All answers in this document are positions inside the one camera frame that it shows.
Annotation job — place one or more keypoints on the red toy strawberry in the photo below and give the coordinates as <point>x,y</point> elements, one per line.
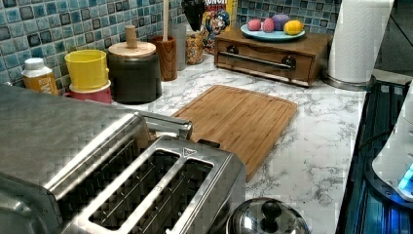
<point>254,25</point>

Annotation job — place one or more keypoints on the steel pot lid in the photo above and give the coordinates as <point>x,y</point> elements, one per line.
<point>265,216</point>

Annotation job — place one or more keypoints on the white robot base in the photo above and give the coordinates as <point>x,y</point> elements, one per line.
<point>393,165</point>

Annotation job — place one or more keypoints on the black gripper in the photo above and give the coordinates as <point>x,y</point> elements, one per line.
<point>193,11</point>

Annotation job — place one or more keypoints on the black canister with wooden lid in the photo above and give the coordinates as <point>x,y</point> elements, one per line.
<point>134,70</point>

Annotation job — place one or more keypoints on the frosted plastic cup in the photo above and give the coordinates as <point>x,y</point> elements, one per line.
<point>178,32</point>

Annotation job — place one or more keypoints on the white paper towel roll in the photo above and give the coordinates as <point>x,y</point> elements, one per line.
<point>356,43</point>

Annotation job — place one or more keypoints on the silver two-slot toaster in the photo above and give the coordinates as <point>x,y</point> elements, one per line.
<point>175,186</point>

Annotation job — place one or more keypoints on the yellow cereal box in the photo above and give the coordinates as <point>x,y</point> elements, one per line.
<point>219,16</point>

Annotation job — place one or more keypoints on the wooden cutting board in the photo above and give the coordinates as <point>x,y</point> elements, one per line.
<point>244,122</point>

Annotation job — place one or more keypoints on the silver toaster oven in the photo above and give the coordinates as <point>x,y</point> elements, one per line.
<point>57,154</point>

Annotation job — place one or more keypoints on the yellow plastic cup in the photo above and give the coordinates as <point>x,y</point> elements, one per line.
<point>87,69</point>

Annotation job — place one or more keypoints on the pink toy strawberry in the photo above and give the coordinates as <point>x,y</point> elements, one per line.
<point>268,25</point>

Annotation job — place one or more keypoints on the brown wooden utensil cup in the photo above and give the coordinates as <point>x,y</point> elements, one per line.
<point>166,51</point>

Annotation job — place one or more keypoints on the clear cereal jar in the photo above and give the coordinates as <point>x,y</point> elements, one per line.
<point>194,47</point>

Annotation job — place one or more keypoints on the yellow toy lemon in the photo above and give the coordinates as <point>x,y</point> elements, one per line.
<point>293,27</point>

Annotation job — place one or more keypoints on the purple toy fruit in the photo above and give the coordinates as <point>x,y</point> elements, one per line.
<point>279,21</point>

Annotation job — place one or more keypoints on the wooden drawer box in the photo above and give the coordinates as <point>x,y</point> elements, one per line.
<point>297,61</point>

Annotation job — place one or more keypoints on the light blue plate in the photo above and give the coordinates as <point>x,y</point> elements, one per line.
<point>275,36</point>

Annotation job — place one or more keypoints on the orange bottle white cap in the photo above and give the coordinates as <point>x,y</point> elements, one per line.
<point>38,77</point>

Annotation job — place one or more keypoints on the wooden utensil handle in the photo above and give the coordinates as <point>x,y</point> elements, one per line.
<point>165,20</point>

